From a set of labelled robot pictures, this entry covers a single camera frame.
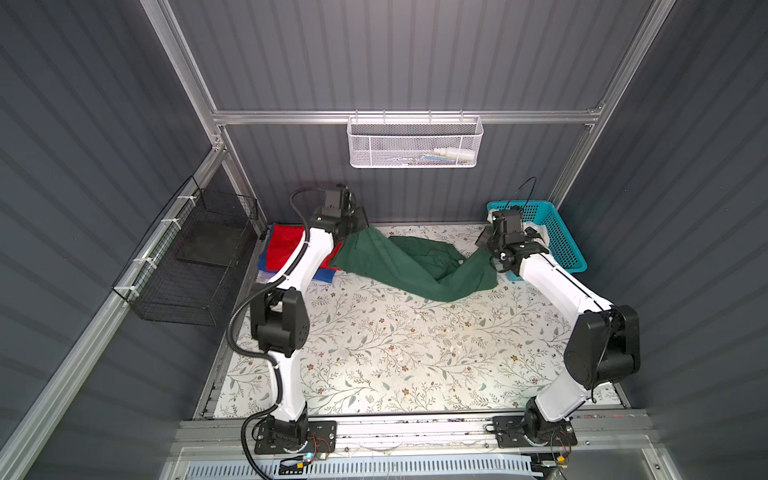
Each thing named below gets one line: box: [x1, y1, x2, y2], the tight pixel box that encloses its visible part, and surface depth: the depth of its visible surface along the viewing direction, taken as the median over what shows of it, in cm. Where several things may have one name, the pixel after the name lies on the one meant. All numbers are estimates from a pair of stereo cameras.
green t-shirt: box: [330, 226, 497, 302], surface depth 99 cm
